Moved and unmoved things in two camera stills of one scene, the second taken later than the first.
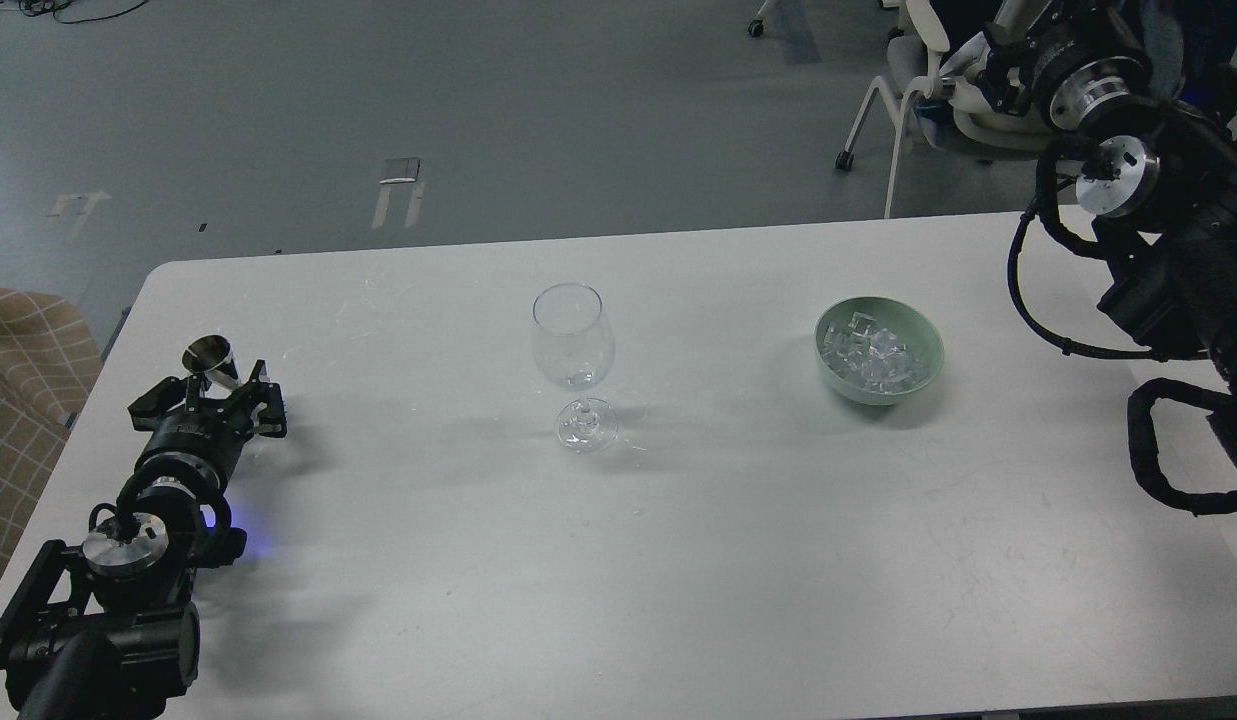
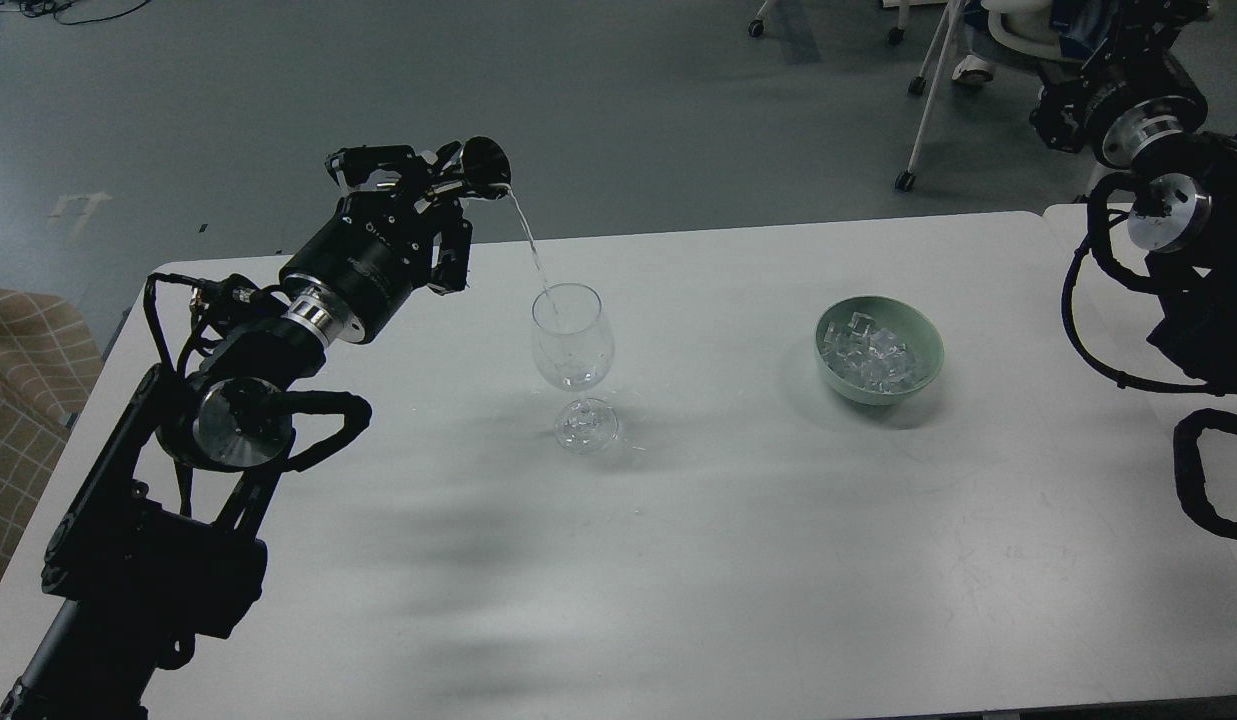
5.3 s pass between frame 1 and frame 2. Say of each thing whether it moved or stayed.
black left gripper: moved
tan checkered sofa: stayed
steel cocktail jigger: moved
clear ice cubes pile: stayed
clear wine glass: stayed
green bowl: stayed
